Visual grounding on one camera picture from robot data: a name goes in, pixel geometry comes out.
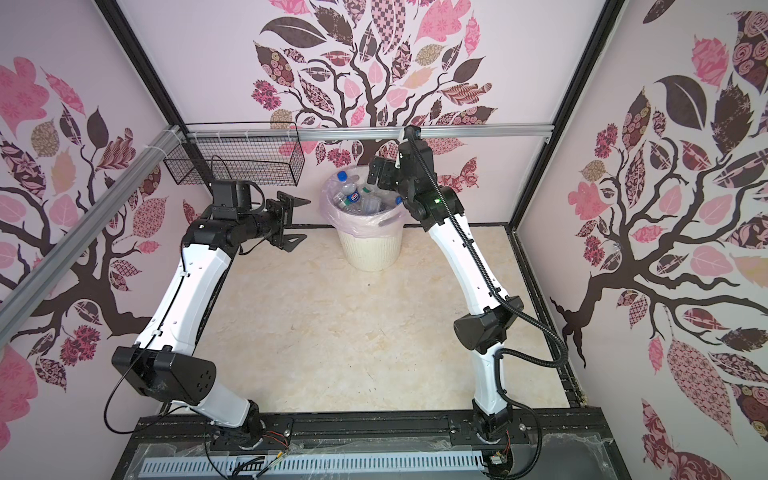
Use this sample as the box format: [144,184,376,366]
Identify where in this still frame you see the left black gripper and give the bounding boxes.
[238,189,310,251]

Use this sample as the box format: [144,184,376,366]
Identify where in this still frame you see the green label clear bottle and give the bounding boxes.
[360,188,383,216]

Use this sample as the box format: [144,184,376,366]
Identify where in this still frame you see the blue label blue cap bottle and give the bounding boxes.
[333,171,360,209]

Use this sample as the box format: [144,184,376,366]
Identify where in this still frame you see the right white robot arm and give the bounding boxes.
[366,157,523,442]

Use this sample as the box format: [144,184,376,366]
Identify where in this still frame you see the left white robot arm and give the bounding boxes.
[111,181,308,449]

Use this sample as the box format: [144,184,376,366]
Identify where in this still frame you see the white ribbed trash bin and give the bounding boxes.
[336,227,403,272]

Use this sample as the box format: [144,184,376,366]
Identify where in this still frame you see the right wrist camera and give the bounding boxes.
[399,125,435,177]

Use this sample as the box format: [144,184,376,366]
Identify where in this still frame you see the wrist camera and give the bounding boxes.
[211,180,253,212]
[399,125,435,177]

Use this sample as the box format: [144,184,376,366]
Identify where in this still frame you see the back aluminium frame rail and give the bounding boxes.
[186,123,554,141]

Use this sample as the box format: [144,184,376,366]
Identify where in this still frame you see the aluminium frame rail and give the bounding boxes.
[186,123,554,141]
[1,125,185,345]

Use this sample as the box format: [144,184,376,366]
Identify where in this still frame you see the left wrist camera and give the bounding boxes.
[211,180,253,212]

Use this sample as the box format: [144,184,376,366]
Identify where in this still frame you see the black wire mesh basket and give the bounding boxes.
[164,120,305,187]

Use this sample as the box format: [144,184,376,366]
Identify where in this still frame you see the right black corrugated cable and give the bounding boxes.
[404,125,570,421]

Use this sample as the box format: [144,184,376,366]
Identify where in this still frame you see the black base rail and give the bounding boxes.
[131,408,610,451]

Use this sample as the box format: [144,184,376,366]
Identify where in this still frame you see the left aluminium frame rail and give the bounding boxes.
[1,125,185,345]

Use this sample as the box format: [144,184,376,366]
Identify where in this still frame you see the white slotted cable duct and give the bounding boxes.
[136,451,484,479]

